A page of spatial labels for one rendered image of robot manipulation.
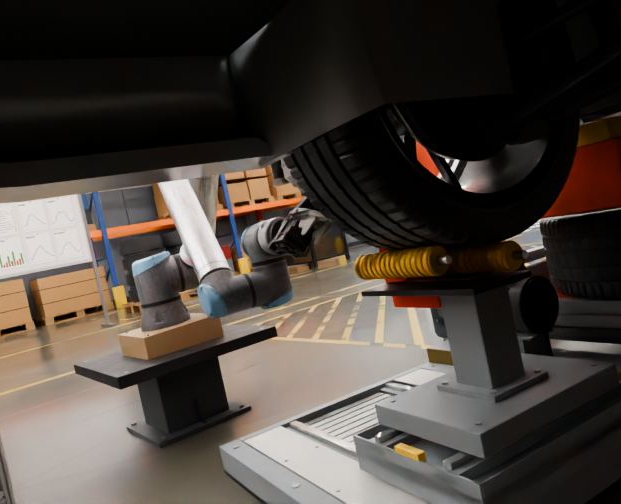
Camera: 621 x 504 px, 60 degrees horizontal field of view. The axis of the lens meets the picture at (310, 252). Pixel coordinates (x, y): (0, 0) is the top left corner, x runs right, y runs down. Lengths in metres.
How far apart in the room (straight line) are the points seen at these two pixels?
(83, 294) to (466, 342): 9.92
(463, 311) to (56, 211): 6.56
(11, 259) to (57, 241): 0.54
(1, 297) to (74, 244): 3.45
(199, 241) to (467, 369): 0.73
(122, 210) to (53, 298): 2.73
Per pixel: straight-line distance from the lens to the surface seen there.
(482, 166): 1.32
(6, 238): 7.23
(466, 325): 1.14
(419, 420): 1.11
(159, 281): 2.10
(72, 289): 10.76
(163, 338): 2.01
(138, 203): 12.53
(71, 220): 7.38
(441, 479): 1.04
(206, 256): 1.40
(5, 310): 10.58
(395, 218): 0.96
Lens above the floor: 0.61
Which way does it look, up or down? 2 degrees down
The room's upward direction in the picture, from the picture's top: 12 degrees counter-clockwise
